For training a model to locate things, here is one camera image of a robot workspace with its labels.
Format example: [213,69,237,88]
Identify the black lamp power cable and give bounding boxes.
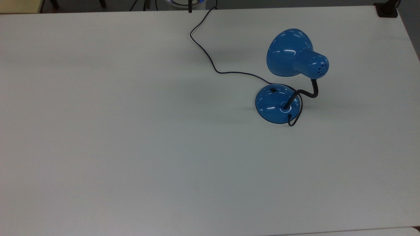
[190,6,304,127]

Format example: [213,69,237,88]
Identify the black table clamp mount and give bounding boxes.
[374,0,401,18]

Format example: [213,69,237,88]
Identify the yellow wooden table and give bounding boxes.
[0,0,45,14]

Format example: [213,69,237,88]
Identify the blue desk lamp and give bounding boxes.
[255,28,329,125]

